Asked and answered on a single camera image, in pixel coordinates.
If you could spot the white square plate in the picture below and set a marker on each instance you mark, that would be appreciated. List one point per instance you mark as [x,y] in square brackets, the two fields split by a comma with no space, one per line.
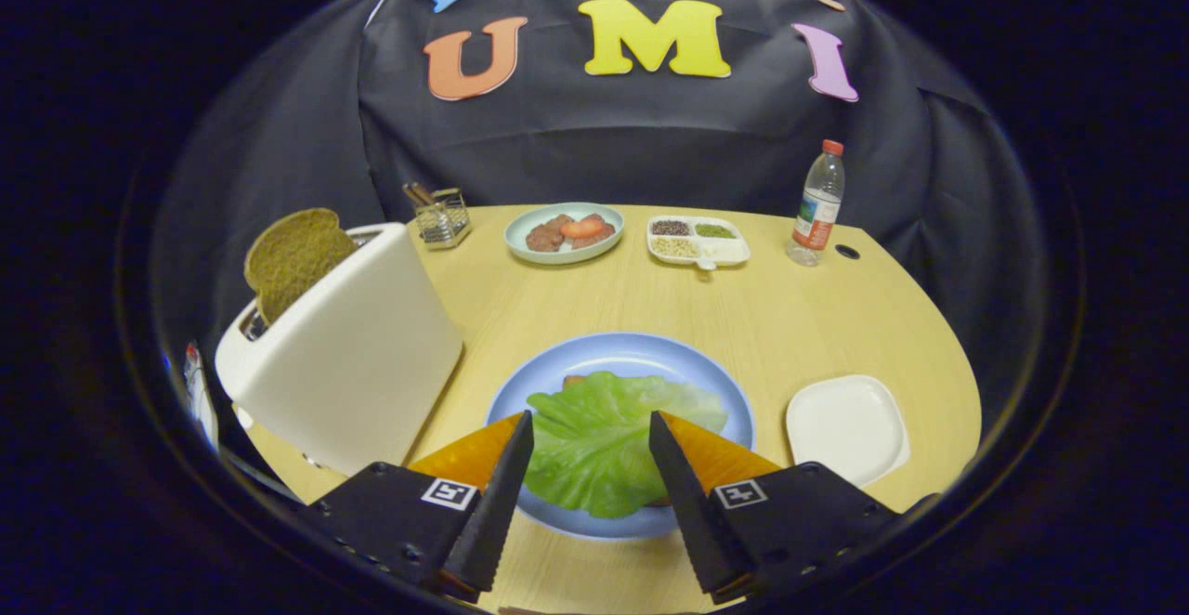
[845,425]

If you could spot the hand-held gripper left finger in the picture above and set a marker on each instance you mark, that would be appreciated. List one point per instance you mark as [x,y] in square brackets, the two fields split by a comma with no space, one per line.
[497,503]

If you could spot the round-topped brown bread slice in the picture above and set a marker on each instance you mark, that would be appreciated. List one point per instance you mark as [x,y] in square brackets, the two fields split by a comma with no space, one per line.
[297,257]

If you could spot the pile of green flakes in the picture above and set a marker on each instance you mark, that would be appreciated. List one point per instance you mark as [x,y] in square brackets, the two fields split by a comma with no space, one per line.
[714,230]

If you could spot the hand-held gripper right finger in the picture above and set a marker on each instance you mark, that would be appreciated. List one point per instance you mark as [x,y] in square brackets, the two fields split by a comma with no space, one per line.
[687,503]

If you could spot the pile of dark seeds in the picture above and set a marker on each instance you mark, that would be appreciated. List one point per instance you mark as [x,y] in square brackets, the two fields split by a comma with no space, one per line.
[671,228]

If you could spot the clear bottle with red cap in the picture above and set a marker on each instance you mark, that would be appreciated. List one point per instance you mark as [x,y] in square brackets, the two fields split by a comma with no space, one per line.
[817,215]

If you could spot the red tomato slice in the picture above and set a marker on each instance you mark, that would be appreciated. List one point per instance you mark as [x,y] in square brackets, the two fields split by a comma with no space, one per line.
[583,227]

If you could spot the square brown bread slice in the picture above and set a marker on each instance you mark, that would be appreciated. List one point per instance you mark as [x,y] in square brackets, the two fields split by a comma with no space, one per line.
[570,380]

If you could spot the pile of beige seeds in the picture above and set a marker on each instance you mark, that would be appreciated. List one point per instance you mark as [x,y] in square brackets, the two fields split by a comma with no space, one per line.
[675,247]

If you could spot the white toaster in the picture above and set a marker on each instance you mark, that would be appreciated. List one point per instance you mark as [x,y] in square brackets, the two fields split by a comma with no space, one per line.
[353,364]

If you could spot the brown meat slice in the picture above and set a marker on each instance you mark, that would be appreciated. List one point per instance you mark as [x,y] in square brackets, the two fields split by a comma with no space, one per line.
[596,242]
[544,239]

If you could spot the pale green round plate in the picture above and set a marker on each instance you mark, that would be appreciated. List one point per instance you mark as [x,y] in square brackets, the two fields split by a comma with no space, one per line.
[520,242]

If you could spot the green lettuce leaf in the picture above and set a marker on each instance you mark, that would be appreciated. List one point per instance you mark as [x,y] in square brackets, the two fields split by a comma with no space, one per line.
[594,448]

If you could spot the blue round plate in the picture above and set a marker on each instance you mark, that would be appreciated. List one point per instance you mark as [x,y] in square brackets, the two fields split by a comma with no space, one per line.
[632,355]

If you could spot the brown wooden chopstick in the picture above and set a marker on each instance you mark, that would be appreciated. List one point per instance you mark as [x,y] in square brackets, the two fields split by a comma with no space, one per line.
[413,194]
[424,191]

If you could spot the white divided condiment dish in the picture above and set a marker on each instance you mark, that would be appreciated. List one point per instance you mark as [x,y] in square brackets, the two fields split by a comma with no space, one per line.
[725,253]

